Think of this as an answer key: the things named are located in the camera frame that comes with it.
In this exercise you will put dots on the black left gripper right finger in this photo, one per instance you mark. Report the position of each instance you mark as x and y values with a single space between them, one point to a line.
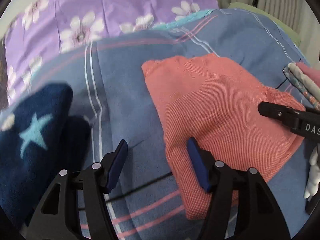
259 215

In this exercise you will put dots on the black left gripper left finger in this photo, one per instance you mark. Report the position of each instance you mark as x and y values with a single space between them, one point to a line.
74 197

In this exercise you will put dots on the salmon pink knit garment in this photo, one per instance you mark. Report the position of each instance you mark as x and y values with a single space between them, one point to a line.
215 100

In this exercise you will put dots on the stack of folded clothes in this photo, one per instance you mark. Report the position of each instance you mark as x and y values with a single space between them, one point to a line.
305 79

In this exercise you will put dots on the white gloved right hand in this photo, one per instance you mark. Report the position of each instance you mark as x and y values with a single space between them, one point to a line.
312 185

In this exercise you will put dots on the navy star fleece garment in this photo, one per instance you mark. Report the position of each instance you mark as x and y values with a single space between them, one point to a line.
39 138

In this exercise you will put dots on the blue striped bed sheet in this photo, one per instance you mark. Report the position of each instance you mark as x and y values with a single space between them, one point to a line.
110 93

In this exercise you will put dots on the beige curtain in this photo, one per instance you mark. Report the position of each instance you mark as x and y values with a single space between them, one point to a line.
296 14

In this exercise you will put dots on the dark brown patterned pillow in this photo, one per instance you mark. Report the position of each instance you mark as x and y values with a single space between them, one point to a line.
3 77

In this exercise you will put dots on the green blanket edge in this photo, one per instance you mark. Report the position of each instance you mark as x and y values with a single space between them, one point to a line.
290 32

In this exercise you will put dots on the purple floral pillow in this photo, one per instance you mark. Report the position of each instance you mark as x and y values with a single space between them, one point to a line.
47 28

